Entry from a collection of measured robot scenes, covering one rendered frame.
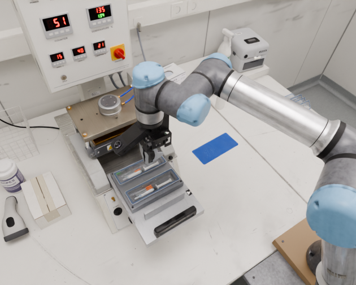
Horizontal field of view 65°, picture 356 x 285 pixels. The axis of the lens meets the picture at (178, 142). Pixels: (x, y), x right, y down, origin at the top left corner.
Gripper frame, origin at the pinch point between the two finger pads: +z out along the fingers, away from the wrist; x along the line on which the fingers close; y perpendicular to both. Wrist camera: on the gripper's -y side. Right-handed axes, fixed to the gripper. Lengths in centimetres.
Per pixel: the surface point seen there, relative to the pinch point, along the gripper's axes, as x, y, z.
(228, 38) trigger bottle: 59, 82, 8
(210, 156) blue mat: 9, 38, 33
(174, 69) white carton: 65, 51, 22
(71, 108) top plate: 32.6, -12.9, -2.7
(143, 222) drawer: -13.0, -8.3, 11.1
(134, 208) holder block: -8.4, -8.9, 8.7
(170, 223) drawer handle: -19.1, -1.8, 7.2
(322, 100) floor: 51, 223, 109
